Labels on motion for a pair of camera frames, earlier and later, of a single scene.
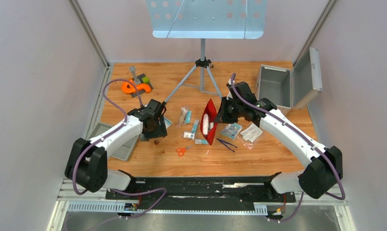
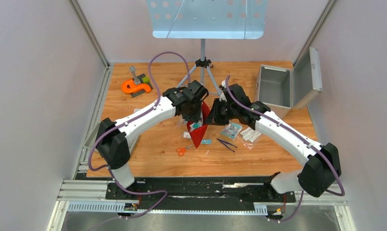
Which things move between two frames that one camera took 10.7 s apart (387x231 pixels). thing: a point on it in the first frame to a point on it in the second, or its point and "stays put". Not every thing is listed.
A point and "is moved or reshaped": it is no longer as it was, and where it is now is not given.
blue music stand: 207,19 stays put
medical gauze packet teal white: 168,123 to 196,125
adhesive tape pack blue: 232,130 stays put
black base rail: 204,193 stays put
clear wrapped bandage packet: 183,113 stays put
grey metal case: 291,88 stays put
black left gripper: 161,131 to 195,118
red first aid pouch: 208,121 is moved or reshaped
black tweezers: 226,144 stays put
